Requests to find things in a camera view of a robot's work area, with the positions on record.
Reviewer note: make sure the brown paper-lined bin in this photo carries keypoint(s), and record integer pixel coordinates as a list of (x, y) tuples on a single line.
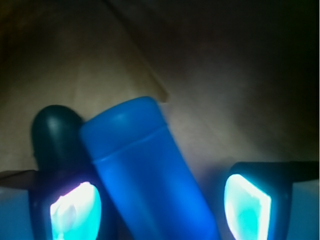
[(238, 80)]

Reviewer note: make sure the blue plastic bottle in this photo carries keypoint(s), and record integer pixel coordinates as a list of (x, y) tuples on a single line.
[(142, 169)]

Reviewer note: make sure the dark green toy cucumber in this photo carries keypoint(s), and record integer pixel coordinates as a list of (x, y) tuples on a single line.
[(56, 143)]

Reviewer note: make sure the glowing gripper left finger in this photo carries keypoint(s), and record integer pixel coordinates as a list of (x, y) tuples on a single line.
[(55, 205)]

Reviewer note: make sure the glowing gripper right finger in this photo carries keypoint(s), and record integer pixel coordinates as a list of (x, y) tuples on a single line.
[(273, 200)]

